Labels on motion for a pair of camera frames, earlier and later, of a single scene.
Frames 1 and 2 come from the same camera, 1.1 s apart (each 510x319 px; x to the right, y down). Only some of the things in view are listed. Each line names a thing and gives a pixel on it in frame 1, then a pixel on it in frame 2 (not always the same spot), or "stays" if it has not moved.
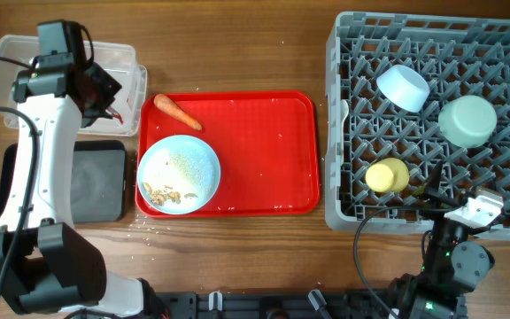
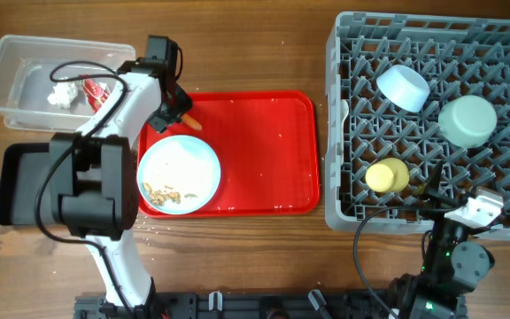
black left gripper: (103, 91) -> (168, 113)
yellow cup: (387, 175) stays
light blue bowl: (403, 87) stays
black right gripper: (442, 211) stays
